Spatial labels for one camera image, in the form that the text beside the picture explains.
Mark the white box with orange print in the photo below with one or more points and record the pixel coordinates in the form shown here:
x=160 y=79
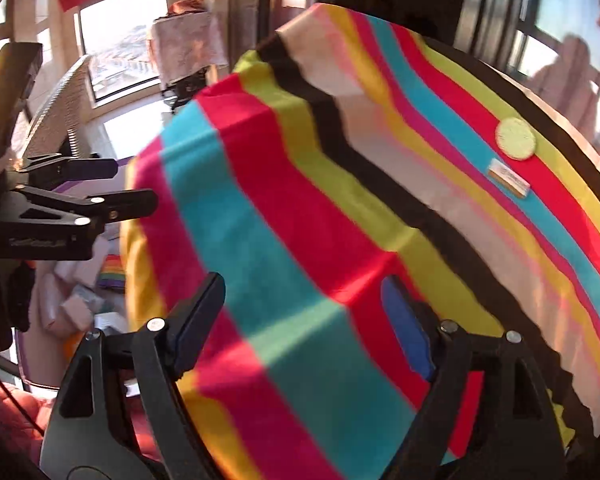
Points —
x=509 y=180

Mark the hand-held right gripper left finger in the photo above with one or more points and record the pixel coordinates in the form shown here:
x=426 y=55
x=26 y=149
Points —
x=195 y=320

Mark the wicker chair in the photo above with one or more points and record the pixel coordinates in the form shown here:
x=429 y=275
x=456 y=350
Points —
x=60 y=110

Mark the rainbow striped item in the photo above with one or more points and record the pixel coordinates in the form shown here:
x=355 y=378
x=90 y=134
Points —
x=114 y=272

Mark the striped colourful tablecloth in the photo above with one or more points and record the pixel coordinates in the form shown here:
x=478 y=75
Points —
x=330 y=210

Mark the purple plastic basin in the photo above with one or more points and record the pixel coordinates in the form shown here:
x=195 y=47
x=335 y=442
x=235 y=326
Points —
x=21 y=360

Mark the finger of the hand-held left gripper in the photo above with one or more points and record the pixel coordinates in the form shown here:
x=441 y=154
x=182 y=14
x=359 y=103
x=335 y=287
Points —
x=90 y=169
x=130 y=202

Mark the person's red clothing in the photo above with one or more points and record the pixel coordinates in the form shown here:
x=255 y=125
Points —
x=10 y=405

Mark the green round sponge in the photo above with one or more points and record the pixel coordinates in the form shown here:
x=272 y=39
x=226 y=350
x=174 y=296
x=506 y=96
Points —
x=515 y=137

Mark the brown cloth bundle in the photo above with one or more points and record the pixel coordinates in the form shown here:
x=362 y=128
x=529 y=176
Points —
x=187 y=7

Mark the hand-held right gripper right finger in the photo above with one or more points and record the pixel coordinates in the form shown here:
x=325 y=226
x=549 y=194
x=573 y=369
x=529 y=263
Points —
x=405 y=320

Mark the side table with floral cloth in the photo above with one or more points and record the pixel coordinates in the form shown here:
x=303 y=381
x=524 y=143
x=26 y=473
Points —
x=190 y=45

